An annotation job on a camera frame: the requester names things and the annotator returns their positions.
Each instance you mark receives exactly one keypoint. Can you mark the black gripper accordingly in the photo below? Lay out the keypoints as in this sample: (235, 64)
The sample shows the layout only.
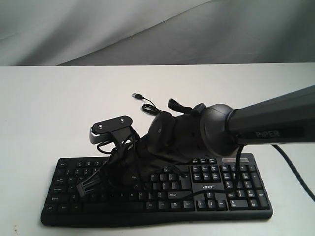
(135, 166)

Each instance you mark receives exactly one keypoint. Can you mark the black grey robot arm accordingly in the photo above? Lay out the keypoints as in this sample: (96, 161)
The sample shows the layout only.
(199, 131)

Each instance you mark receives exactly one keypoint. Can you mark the black acer keyboard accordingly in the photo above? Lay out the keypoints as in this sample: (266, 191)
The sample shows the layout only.
(206, 192)

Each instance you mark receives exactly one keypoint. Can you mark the grey backdrop cloth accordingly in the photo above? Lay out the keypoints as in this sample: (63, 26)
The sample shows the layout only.
(155, 32)

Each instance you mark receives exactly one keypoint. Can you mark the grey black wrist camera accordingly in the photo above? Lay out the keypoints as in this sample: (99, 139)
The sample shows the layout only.
(113, 130)

